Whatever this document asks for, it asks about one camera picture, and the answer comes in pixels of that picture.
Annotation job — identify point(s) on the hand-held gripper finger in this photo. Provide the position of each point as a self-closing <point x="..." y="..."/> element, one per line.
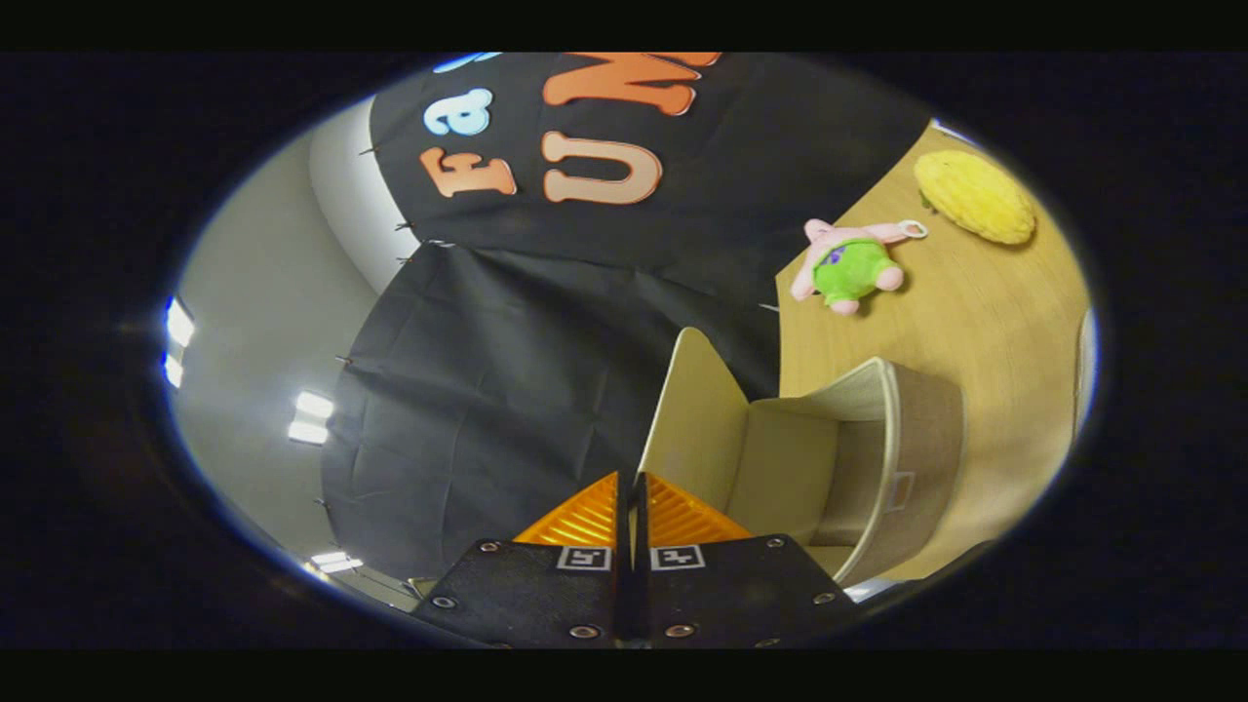
<point x="623" y="526"/>
<point x="641" y="526"/>

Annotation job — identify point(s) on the ceiling light panel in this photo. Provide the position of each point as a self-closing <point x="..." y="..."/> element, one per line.
<point x="314" y="404"/>
<point x="173" y="370"/>
<point x="179" y="323"/>
<point x="307" y="432"/>
<point x="336" y="562"/>

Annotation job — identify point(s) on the pink and green plush toy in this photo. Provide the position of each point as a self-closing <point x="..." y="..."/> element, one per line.
<point x="850" y="268"/>

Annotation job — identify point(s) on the beige fabric storage box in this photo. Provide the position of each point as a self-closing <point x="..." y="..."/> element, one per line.
<point x="780" y="468"/>

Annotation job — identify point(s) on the yellow plush toy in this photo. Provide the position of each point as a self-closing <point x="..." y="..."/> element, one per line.
<point x="975" y="195"/>

